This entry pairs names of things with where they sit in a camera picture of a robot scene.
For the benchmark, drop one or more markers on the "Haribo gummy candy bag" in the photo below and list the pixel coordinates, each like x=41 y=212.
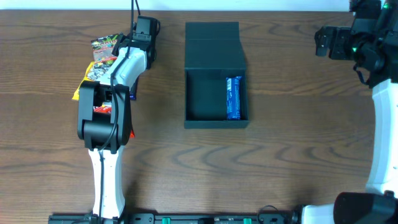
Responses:
x=103 y=48

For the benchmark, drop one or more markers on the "yellow snack bag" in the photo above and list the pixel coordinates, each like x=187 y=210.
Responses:
x=94 y=71

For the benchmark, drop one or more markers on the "blue Oreo cookie pack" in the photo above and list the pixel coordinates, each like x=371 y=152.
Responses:
x=233 y=105

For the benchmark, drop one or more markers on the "dark blue snack bar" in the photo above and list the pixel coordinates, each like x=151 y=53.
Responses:
x=133 y=91

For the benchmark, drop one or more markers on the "black mounting rail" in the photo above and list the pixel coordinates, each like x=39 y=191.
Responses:
x=150 y=218

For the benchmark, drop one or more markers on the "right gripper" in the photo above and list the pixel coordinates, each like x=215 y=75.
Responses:
x=330 y=40

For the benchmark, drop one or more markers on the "red candy bag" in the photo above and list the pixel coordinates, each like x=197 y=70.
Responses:
x=107 y=110

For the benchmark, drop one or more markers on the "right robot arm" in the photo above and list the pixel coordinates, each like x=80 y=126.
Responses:
x=371 y=42

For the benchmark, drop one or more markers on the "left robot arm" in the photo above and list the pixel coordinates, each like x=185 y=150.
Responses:
x=106 y=135

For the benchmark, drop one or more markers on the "dark green box with lid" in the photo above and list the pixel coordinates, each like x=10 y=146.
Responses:
x=213 y=54

